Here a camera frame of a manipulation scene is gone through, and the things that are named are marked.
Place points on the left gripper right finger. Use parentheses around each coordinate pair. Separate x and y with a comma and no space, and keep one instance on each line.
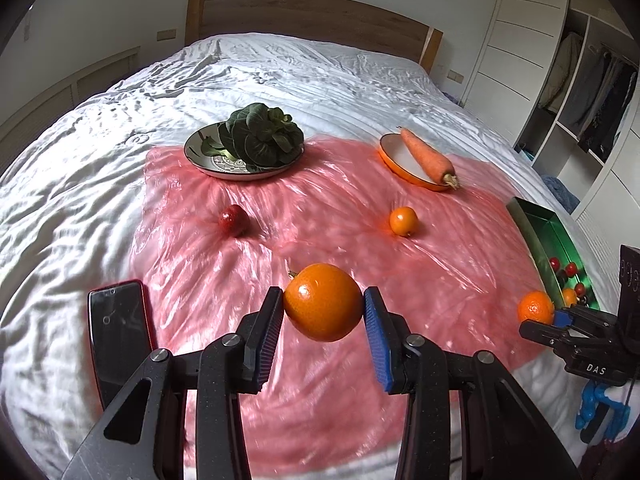
(387,333)

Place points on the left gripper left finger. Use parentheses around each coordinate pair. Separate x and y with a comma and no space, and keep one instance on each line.
(260,332)

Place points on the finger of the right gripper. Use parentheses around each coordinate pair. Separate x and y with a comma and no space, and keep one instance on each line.
(557,338)
(584,319)

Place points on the small red apple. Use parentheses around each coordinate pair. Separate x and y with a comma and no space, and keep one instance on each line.
(580,289)

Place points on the large orange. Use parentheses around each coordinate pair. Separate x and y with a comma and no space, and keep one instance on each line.
(323,302)
(536,306)

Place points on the small orange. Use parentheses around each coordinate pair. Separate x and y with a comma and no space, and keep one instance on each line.
(404,221)

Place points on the green tray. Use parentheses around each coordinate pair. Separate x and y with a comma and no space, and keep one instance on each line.
(546,237)

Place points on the pink plastic sheet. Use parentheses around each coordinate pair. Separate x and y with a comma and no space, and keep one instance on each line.
(458,281)

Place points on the blue towel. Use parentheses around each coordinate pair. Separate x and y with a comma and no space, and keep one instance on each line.
(562,194)

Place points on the red cased smartphone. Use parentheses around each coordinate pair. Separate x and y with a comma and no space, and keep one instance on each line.
(120,334)

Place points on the silver plate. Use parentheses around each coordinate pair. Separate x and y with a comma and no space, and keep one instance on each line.
(230,162)

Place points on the carrot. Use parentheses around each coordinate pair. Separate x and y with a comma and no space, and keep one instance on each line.
(436,165)

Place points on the orange rimmed white dish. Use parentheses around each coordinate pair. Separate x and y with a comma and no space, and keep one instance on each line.
(399,161)

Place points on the dark leafy green vegetable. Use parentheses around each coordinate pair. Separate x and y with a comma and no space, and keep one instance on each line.
(258,136)

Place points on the white bed sheet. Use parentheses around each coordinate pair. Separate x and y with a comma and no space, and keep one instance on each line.
(72,202)

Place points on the white wardrobe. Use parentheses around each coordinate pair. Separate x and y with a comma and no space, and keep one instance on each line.
(559,81)

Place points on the wooden headboard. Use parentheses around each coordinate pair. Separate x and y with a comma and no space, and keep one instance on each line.
(347,22)

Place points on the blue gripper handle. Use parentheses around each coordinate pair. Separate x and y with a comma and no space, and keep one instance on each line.
(599,417)

